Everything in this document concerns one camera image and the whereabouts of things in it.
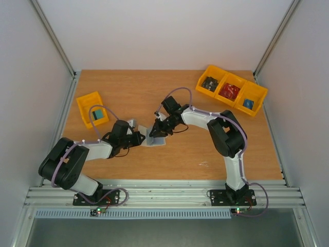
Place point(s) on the red cards stack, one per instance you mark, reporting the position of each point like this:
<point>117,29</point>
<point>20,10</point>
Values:
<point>229,91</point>

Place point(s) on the yellow bin with black cards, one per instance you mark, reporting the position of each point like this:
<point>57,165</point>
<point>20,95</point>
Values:
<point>215,72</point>

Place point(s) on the grey slotted cable duct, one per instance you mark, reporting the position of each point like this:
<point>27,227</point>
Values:
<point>132,214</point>

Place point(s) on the single yellow bin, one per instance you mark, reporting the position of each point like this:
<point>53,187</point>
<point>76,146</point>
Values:
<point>89,103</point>

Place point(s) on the yellow bin with red cards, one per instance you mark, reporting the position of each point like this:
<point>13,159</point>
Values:
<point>234,80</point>

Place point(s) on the blue card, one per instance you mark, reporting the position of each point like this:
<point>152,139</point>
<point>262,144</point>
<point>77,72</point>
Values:
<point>248,104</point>

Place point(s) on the teal credit card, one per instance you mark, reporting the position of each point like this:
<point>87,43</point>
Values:
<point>97,114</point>

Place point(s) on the yellow bin with blue card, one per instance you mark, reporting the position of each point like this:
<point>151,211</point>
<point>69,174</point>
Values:
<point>253,92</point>

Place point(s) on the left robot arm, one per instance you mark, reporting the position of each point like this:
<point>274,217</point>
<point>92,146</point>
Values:
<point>64,163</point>

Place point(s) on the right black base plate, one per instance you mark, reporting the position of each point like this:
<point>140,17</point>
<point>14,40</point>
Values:
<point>218,197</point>

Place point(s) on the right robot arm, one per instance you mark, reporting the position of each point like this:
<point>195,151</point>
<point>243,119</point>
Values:
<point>228,137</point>

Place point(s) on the black cards stack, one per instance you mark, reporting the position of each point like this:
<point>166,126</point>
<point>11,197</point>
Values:
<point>210,84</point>

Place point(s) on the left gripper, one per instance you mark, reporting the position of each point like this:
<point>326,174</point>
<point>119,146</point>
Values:
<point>138,141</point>

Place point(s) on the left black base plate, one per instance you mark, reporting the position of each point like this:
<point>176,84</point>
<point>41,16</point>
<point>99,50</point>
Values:
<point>102,197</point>

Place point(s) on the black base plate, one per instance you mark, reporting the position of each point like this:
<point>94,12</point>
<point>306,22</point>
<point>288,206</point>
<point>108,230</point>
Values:
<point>102,197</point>
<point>218,197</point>

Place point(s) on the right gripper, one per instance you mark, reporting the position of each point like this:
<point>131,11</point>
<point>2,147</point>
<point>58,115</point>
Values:
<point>161,126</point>

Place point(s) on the beige card holder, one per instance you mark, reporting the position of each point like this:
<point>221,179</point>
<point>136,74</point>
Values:
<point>150,141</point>

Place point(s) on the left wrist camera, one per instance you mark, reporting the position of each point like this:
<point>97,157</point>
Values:
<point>132,123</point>

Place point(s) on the aluminium rail frame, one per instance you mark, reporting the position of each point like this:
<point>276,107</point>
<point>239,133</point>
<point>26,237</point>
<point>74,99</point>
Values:
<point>170,195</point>

